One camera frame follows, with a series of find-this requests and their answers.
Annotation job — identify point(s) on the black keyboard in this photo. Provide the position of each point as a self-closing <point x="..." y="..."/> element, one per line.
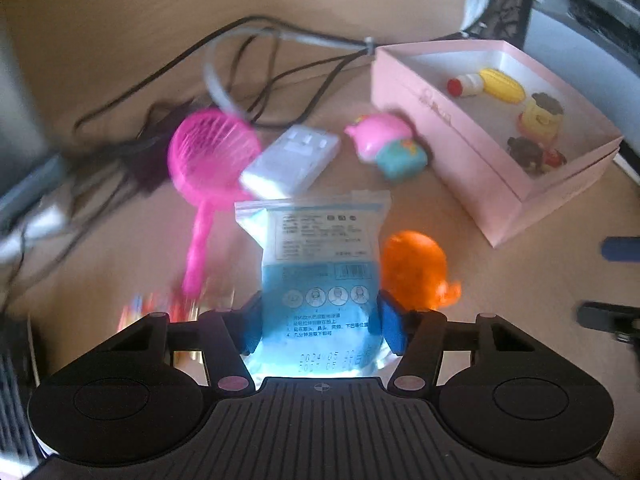
<point x="15" y="400"/>

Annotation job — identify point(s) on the colourful small packet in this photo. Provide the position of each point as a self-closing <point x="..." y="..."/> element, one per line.
<point x="140" y="307"/>

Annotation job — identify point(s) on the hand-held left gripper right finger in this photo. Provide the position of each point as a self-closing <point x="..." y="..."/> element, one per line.
<point x="392" y="325"/>

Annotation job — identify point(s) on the dark brown figure toy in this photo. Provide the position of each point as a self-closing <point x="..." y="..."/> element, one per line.
<point x="527" y="155"/>

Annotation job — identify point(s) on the yellow figure toy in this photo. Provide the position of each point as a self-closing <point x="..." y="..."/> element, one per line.
<point x="540" y="120"/>

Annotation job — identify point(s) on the orange plastic toy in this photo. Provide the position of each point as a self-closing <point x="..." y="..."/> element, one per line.
<point x="415" y="270"/>

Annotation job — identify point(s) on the pink pig toy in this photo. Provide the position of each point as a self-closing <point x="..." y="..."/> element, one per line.
<point x="385" y="140"/>

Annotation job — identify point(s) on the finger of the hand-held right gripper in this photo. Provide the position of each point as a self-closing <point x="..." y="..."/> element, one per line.
<point x="620" y="249"/>
<point x="607" y="316"/>

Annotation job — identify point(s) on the black power brick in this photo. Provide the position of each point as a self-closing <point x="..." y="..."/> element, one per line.
<point x="150" y="160"/>

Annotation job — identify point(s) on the yellow corn toy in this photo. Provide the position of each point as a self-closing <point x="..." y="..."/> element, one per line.
<point x="502" y="85"/>

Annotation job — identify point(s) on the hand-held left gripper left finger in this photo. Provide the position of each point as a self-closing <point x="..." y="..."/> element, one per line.
<point x="252" y="324"/>

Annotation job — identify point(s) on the computer case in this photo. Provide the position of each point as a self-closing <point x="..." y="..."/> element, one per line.
<point x="585" y="5"/>

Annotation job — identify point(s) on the pink cardboard box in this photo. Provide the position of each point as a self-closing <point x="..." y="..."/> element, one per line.
<point x="465" y="160"/>

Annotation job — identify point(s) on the blue face mask packet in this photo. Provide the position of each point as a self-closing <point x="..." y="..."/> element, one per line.
<point x="315" y="260"/>

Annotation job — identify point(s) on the white power strip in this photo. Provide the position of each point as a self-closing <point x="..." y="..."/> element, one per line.
<point x="35" y="230"/>

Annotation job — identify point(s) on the pink plastic strainer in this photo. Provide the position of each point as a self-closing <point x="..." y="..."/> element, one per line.
<point x="212" y="155"/>

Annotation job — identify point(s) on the white bottle toy red cap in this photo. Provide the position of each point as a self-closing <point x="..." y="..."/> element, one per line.
<point x="467" y="85"/>

